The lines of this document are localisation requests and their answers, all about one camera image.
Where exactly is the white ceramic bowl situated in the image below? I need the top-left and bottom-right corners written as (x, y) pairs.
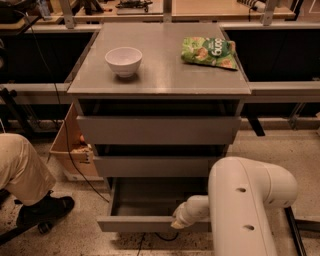
top-left (105, 47), bottom-right (142, 78)

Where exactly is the green chip bag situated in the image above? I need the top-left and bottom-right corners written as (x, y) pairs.
top-left (181, 37), bottom-right (238, 70)

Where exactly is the cardboard box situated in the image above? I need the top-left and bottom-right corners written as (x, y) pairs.
top-left (50, 105), bottom-right (101, 181)

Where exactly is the black floor cable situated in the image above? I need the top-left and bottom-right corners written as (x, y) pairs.
top-left (14, 9), bottom-right (181, 256)

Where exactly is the black shoe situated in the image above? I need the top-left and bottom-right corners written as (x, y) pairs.
top-left (16, 195), bottom-right (75, 228)

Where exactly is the black chair base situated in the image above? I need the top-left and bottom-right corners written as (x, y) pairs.
top-left (0, 189), bottom-right (54, 246)

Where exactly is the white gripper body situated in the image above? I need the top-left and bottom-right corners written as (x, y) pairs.
top-left (172, 202), bottom-right (196, 227)

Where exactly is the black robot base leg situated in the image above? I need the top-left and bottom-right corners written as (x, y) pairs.
top-left (284, 207), bottom-right (320, 256)

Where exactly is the beige trouser leg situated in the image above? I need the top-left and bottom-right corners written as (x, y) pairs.
top-left (0, 133), bottom-right (56, 206)

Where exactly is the grey top drawer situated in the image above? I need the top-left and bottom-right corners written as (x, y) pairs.
top-left (76, 99), bottom-right (242, 146)

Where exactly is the grey bottom drawer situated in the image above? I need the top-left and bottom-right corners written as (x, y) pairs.
top-left (97, 177), bottom-right (208, 232)

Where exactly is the grey drawer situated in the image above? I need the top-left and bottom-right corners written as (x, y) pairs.
top-left (93, 145), bottom-right (226, 177)
top-left (97, 177), bottom-right (208, 232)
top-left (76, 99), bottom-right (242, 146)

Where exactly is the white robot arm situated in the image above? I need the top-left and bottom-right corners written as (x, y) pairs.
top-left (171, 157), bottom-right (298, 256)

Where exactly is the grey drawer cabinet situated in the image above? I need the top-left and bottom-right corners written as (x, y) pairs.
top-left (66, 22), bottom-right (252, 201)

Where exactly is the grey middle drawer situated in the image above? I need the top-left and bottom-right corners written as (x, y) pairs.
top-left (93, 145), bottom-right (226, 177)

